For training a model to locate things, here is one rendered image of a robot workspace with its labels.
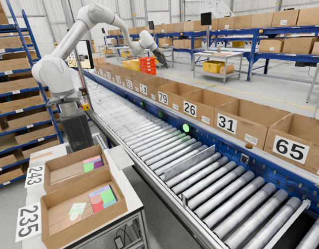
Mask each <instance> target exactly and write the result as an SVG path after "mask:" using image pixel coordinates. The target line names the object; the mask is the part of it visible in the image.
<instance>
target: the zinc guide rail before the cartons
mask: <svg viewBox="0 0 319 249"><path fill-rule="evenodd" d="M89 73H91V74H93V75H95V76H97V77H99V78H101V79H103V80H106V81H108V82H110V83H112V84H114V85H116V86H118V87H120V88H122V89H124V90H126V91H128V92H130V93H132V94H134V95H136V96H138V97H140V98H142V99H144V100H146V101H148V102H150V103H152V104H155V105H157V106H159V107H161V108H163V109H165V110H167V111H169V112H171V113H173V114H175V115H177V116H179V117H181V118H183V119H185V120H187V121H189V122H191V123H193V124H195V125H197V126H199V127H201V128H204V129H206V130H208V131H210V132H212V133H214V134H216V135H218V136H220V137H222V138H224V139H226V140H228V141H230V142H232V143H234V144H236V145H238V146H240V147H242V148H244V149H246V150H248V151H250V152H253V153H255V154H257V155H259V156H261V157H263V158H265V159H267V160H269V161H271V162H273V163H275V164H277V165H279V166H281V167H283V168H285V169H287V170H289V171H291V172H293V173H295V174H297V175H299V176H301V177H303V178H305V179H307V180H309V181H311V182H313V183H315V184H317V185H319V176H316V175H314V174H312V173H310V172H308V171H306V170H303V169H301V168H299V167H297V166H295V165H292V164H290V163H288V162H286V161H284V160H282V159H279V158H277V157H275V156H273V155H271V154H269V153H266V152H264V151H262V150H260V149H258V148H256V147H253V148H252V149H247V148H245V145H246V144H247V143H245V142H243V141H240V140H238V139H236V138H234V137H232V136H230V135H227V134H225V133H223V132H221V131H219V130H217V129H214V128H212V127H210V126H208V125H206V124H204V123H201V122H199V121H197V120H195V119H193V118H191V117H188V116H186V115H184V114H182V113H180V112H177V111H175V110H173V109H171V108H169V107H167V106H164V105H162V104H160V103H158V102H156V101H154V100H151V99H149V98H147V97H145V96H143V95H141V94H139V93H137V92H135V91H132V90H130V89H128V88H126V87H124V86H122V85H119V84H117V83H115V82H113V81H111V80H109V79H106V78H104V77H102V76H100V75H98V74H96V73H93V72H91V71H89Z"/></svg>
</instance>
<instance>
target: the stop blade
mask: <svg viewBox="0 0 319 249"><path fill-rule="evenodd" d="M214 151H215V145H213V146H211V147H209V148H207V149H205V150H203V151H202V152H200V153H198V154H196V155H194V156H192V157H191V158H189V159H187V160H185V161H183V162H182V163H180V164H178V165H176V166H174V167H172V168H171V169H169V170H167V171H165V172H164V177H165V182H166V181H168V180H170V179H172V178H173V177H175V176H177V175H179V174H180V173H182V172H184V171H185V170H187V169H189V168H191V167H192V166H194V165H196V164H197V163H199V162H201V161H203V160H204V159H206V158H208V157H210V156H211V155H213V154H214Z"/></svg>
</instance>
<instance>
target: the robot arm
mask: <svg viewBox="0 0 319 249"><path fill-rule="evenodd" d="M98 23H107V24H109V25H112V26H116V27H118V28H120V29H121V31H122V34H123V37H124V40H125V43H126V45H127V46H128V47H129V48H130V54H131V55H132V56H137V55H139V54H140V53H142V52H143V51H144V50H145V49H146V48H147V47H148V49H149V50H150V51H151V52H152V53H153V54H154V55H155V56H156V57H155V59H156V60H157V61H159V62H160V63H161V64H163V65H164V66H165V67H166V68H167V69H168V68H169V66H168V64H167V62H166V61H167V59H166V57H165V55H164V53H163V52H160V50H159V48H158V47H157V44H156V43H155V42H154V39H153V38H152V36H151V35H150V34H149V33H148V32H147V31H146V30H143V31H142V32H141V33H140V34H139V36H140V40H139V41H133V42H131V41H130V37H129V32H128V28H127V26H126V24H125V23H124V22H123V21H122V20H121V19H120V18H119V17H118V16H117V15H116V14H115V13H114V12H112V11H111V10H110V9H109V8H107V7H105V6H104V5H102V4H100V3H97V2H92V3H91V4H90V5H86V6H84V7H82V8H81V9H80V10H79V11H78V15H77V21H76V22H75V24H74V25H73V26H72V27H71V29H70V30H69V31H68V32H67V34H66V35H65V36H64V38H63V39H62V40H61V41H60V43H59V44H58V46H57V47H56V48H55V49H54V51H53V52H52V53H51V55H45V56H44V57H43V58H42V59H41V60H40V61H39V62H37V63H36V64H35V65H34V66H33V67H32V75H33V77H34V78H35V80H37V81H38V82H39V83H41V84H44V85H47V86H48V87H49V89H50V91H51V95H52V98H51V100H50V101H49V103H55V102H60V101H61V102H64V101H66V100H71V99H77V98H78V92H79V91H78V90H75V89H74V85H73V81H72V77H71V74H70V71H69V68H68V66H67V65H66V63H65V61H66V59H67V58H68V57H69V55H70V54H71V52H72V51H73V50H74V48H75V47H76V46H77V44H78V43H79V42H80V40H81V39H82V37H83V36H84V35H85V33H86V32H87V31H88V30H91V29H92V28H93V27H94V26H96V25H97V24H98Z"/></svg>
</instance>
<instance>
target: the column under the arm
mask: <svg viewBox="0 0 319 249"><path fill-rule="evenodd" d="M77 110H78V113H77V114H76V115H74V116H71V117H64V116H63V114H62V113H59V118H60V122H61V125H62V127H63V130H64V133H65V135H66V138H67V141H68V143H69V145H66V146H65V147H66V152H67V154H70V153H73V152H76V151H79V150H82V149H85V148H89V147H92V146H95V145H98V144H99V142H98V141H97V139H96V137H95V136H92V134H91V130H90V127H89V123H88V120H87V117H86V114H85V112H84V110H83V109H82V108H77Z"/></svg>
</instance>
